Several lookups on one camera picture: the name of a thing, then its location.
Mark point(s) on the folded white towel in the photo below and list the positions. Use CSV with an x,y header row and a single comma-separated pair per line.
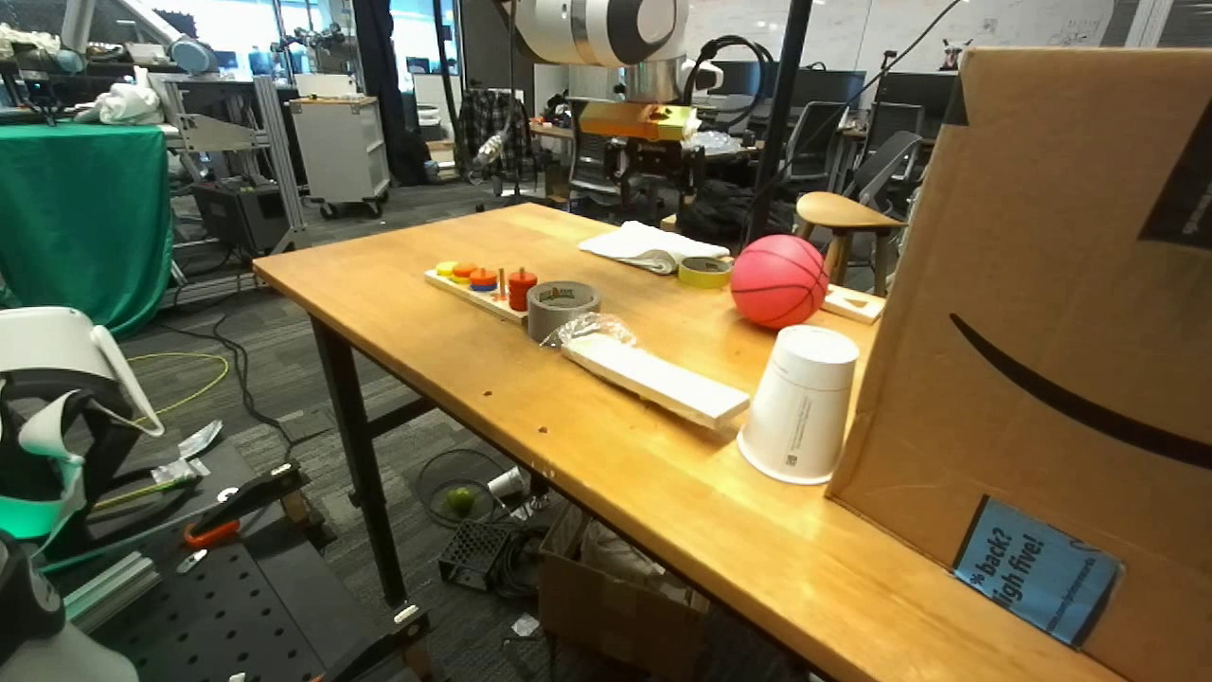
x,y
647,244

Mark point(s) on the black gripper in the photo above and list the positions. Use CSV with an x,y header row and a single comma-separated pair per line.
x,y
643,162

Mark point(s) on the large cardboard shipping box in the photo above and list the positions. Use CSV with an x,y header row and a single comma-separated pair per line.
x,y
1045,279

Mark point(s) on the white foam board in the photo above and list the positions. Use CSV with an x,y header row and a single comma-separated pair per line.
x,y
656,375

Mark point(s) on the white paper cup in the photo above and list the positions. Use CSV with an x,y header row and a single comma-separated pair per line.
x,y
800,404

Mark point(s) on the blue sticker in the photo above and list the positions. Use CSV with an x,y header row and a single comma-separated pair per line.
x,y
1040,569

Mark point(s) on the black table frame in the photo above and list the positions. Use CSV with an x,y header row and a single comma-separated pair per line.
x,y
359,468

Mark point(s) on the yellow-green tape roll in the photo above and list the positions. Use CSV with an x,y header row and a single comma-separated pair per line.
x,y
705,272

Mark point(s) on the white VR headset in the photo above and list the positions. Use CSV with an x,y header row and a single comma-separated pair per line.
x,y
60,367

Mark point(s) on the black vertical pole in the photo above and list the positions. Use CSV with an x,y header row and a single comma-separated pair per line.
x,y
776,152

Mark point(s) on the green table cloth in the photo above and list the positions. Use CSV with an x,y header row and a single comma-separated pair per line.
x,y
82,223

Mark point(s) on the small orange peg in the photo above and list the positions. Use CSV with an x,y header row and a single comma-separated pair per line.
x,y
501,287

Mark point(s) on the aluminium extrusion bar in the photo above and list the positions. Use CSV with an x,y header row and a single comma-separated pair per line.
x,y
107,591

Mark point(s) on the grey duct tape roll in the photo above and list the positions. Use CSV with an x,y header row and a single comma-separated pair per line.
x,y
561,310

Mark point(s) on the black office chair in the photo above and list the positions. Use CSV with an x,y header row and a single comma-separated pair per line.
x,y
888,152
813,137

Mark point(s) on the white wheeled cart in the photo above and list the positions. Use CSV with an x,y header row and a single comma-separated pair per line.
x,y
342,152

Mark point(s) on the red stacking cylinder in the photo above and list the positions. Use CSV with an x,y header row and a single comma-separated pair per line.
x,y
521,290

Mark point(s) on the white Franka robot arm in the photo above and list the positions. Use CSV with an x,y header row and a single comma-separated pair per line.
x,y
590,28

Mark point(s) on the pink mini basketball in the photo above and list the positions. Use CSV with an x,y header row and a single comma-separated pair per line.
x,y
776,282

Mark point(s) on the small cardboard box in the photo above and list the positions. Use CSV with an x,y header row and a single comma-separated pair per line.
x,y
619,614

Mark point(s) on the green ball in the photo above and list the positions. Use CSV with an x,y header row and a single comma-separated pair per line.
x,y
458,500

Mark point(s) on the round wooden stool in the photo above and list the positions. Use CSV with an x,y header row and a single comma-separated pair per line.
x,y
837,212

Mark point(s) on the black perforated breadboard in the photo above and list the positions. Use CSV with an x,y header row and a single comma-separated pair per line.
x,y
239,610

